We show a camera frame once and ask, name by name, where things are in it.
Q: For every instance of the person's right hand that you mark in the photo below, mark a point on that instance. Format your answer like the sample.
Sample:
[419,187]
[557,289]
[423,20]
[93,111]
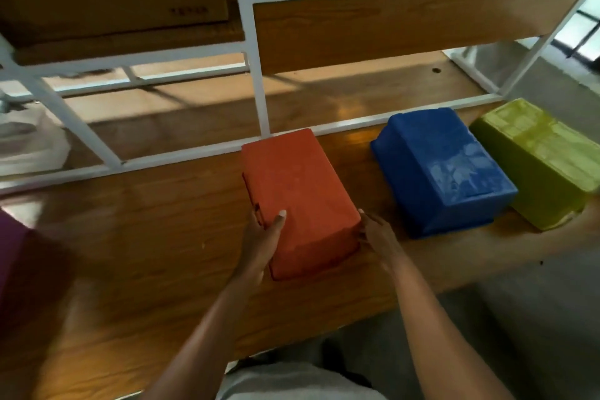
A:
[382,242]

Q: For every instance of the person's right forearm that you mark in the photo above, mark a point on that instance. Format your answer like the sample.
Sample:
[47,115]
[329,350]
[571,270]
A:
[440,338]

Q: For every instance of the person's left forearm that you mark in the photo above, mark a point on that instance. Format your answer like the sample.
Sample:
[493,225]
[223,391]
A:
[206,343]

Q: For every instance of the barred window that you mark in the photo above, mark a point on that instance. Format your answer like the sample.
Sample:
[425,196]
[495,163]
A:
[579,34]

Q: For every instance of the blue plastic bin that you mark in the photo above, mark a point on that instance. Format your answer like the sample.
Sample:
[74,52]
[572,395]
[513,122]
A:
[436,170]

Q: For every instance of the person's grey shirt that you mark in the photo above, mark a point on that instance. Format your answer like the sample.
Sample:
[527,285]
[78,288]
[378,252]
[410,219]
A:
[290,385]

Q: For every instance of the person's left hand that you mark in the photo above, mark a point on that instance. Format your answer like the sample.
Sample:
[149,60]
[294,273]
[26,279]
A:
[258,249]

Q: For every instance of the pink plastic bin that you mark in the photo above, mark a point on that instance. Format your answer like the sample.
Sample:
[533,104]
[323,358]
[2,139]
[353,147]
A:
[11,249]

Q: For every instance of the yellow plastic bin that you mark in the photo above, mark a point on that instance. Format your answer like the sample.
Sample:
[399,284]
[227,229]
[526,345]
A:
[544,160]

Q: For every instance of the clear plastic container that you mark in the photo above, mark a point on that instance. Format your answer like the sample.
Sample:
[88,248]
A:
[28,142]

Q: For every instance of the white metal shelf rack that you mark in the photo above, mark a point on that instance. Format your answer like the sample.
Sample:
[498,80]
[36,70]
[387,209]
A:
[253,62]

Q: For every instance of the green plastic bin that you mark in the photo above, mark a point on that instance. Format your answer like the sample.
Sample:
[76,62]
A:
[300,198]

